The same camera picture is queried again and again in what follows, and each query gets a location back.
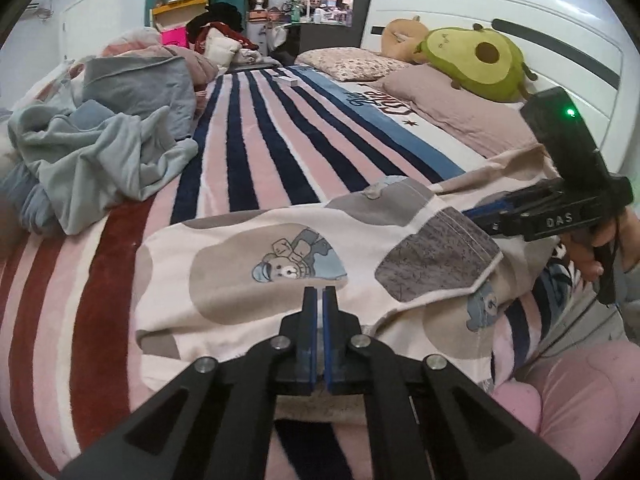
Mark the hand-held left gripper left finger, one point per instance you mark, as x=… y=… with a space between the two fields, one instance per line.
x=310 y=330

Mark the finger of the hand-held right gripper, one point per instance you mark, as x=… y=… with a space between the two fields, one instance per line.
x=507 y=226
x=520 y=200

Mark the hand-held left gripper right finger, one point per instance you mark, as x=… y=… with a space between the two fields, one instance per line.
x=329 y=330

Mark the bear print pants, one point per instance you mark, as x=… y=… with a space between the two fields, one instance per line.
x=225 y=270

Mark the person's right hand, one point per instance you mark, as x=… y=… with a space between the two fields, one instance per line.
x=580 y=252

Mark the pink pillow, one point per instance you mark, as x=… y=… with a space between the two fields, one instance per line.
x=450 y=105

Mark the white bed headboard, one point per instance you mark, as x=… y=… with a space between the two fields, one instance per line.
x=550 y=20

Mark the green avocado plush toy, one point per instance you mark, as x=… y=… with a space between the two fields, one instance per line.
x=460 y=67

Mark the person's pink-clad leg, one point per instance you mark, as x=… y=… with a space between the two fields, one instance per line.
x=575 y=410

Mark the brown plush toy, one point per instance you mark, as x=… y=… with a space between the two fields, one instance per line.
x=400 y=40

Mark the floral pillow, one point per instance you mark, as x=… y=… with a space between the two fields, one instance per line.
x=350 y=62

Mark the small white box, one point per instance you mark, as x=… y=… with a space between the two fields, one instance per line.
x=286 y=78

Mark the light blue garment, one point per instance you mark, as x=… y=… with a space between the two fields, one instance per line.
x=100 y=160

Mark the grey-blue garment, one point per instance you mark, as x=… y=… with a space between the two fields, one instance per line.
x=140 y=90

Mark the red and white jacket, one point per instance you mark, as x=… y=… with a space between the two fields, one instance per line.
x=220 y=47

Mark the black garment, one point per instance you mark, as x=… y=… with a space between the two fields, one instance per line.
x=220 y=15

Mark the mannequin head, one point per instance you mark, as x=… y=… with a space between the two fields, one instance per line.
x=258 y=1

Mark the pink and white duvet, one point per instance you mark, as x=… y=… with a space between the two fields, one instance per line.
x=130 y=42

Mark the yellow storage shelf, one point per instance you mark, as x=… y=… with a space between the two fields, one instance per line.
x=180 y=7

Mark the white door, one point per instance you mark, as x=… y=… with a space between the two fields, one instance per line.
x=90 y=20

